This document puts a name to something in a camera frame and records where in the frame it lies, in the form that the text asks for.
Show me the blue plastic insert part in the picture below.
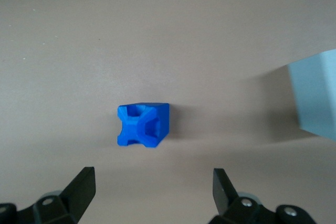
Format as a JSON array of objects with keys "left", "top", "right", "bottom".
[{"left": 116, "top": 102, "right": 171, "bottom": 149}]

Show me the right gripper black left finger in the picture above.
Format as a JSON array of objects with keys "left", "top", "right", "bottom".
[{"left": 0, "top": 166, "right": 97, "bottom": 224}]

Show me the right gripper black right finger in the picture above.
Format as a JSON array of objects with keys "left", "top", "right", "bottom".
[{"left": 208, "top": 167, "right": 316, "bottom": 224}]

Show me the gray square base block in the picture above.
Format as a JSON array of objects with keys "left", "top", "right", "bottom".
[{"left": 288, "top": 49, "right": 336, "bottom": 142}]

